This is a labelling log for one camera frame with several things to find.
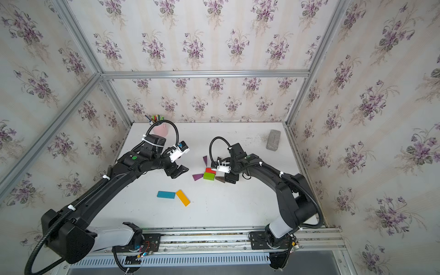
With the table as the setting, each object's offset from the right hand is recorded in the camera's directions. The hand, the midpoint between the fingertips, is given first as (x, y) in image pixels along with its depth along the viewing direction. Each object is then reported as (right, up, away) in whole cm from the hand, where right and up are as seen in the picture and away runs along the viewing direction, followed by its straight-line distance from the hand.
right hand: (230, 169), depth 90 cm
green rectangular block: (-11, -4, +3) cm, 12 cm away
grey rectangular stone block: (+28, +16, +17) cm, 37 cm away
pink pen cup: (-44, +22, +21) cm, 54 cm away
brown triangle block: (-4, -3, -10) cm, 11 cm away
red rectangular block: (-10, +1, -9) cm, 14 cm away
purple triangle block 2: (-18, -4, +2) cm, 19 cm away
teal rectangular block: (-34, -13, -2) cm, 36 cm away
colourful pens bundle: (-48, +29, +17) cm, 59 cm away
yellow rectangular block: (-23, -15, -4) cm, 28 cm away
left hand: (-23, +6, -12) cm, 26 cm away
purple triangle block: (-14, +4, +10) cm, 18 cm away
